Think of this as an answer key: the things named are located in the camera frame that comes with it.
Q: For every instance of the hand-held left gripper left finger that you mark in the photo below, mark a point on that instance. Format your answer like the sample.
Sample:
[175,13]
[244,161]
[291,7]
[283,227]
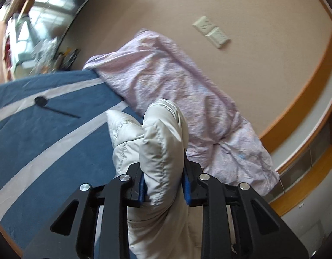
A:
[141,191]

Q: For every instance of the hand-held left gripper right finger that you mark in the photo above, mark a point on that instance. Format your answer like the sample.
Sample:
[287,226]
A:
[186,191]

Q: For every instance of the cream puffer jacket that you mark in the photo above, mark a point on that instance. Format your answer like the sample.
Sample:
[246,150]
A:
[160,145]

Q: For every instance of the pink floral quilt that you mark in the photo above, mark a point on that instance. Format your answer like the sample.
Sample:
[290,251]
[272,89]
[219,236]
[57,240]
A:
[166,81]

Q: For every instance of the blue bed sheet white stripes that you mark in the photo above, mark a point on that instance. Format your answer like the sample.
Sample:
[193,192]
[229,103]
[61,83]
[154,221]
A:
[33,135]

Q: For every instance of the wooden ledge board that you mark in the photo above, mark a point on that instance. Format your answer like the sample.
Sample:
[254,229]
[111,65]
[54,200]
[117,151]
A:
[309,183]

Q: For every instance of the glass fish tank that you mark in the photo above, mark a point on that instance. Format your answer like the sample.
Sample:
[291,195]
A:
[22,40]

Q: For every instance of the white wall switch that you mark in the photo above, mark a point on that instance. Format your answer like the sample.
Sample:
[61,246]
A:
[218,38]

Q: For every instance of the wooden wall trim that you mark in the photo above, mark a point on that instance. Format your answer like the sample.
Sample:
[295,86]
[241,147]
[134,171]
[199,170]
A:
[312,86]

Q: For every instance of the white wall socket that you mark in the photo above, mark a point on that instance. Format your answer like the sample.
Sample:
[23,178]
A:
[205,24]

